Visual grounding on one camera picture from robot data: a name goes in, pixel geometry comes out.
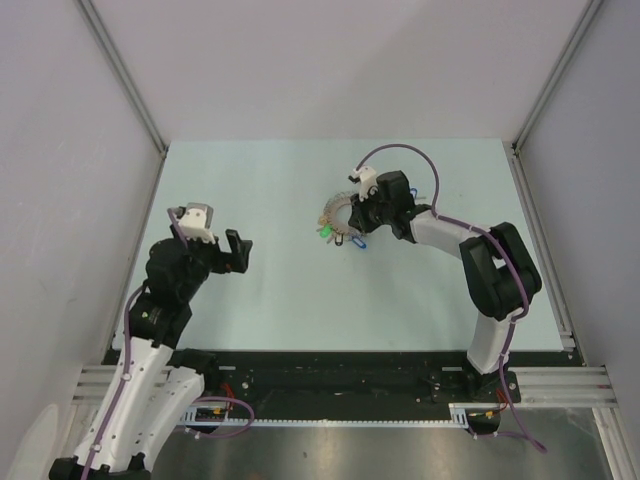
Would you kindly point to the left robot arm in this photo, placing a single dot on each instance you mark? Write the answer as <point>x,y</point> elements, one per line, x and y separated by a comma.
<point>149,392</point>

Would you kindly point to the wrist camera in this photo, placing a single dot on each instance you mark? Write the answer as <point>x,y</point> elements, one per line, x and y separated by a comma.
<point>192,222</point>
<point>366,178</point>

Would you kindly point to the metal disc keyring holder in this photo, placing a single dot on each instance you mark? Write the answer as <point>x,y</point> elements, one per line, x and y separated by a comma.
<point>336,213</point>

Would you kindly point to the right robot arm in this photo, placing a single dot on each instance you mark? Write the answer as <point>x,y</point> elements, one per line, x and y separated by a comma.
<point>501,277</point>

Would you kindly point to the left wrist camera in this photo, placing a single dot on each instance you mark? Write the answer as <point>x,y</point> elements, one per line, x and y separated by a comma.
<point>192,222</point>

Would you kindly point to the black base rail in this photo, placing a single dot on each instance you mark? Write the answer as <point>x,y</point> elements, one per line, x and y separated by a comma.
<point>350,387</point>

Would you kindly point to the white slotted cable duct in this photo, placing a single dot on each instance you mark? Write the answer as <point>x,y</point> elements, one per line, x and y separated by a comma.
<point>455,418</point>

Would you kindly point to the green key tag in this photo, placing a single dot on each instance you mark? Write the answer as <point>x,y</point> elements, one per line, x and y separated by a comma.
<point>325,232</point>

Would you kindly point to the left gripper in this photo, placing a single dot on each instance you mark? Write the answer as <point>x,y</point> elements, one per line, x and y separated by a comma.
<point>225,262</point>

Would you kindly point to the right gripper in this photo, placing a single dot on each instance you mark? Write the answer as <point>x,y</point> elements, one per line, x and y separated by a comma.
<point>358,218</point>

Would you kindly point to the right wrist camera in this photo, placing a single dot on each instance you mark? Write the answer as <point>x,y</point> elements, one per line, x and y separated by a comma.
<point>366,178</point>

